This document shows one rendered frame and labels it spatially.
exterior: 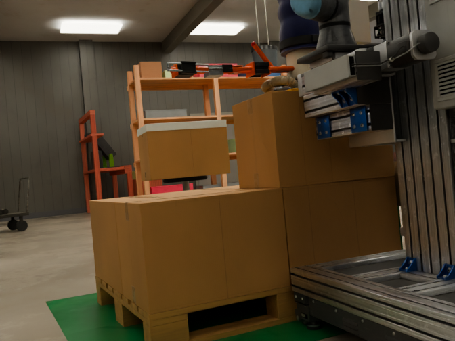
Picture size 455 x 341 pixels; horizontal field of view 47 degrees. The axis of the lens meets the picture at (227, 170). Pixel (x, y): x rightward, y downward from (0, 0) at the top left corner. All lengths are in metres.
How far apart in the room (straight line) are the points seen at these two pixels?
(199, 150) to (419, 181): 2.21
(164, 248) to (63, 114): 10.72
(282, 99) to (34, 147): 10.54
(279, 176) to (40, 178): 10.52
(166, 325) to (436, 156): 1.10
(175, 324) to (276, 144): 0.81
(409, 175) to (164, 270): 0.93
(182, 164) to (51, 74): 9.14
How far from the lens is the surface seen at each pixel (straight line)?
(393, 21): 1.98
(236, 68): 2.30
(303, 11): 1.90
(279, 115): 2.16
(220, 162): 3.84
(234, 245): 2.03
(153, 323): 1.96
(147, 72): 8.93
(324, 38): 1.98
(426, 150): 1.84
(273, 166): 2.16
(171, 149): 3.75
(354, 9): 3.96
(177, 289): 1.97
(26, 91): 12.59
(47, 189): 12.40
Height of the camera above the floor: 0.63
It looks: level
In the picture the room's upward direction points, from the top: 5 degrees counter-clockwise
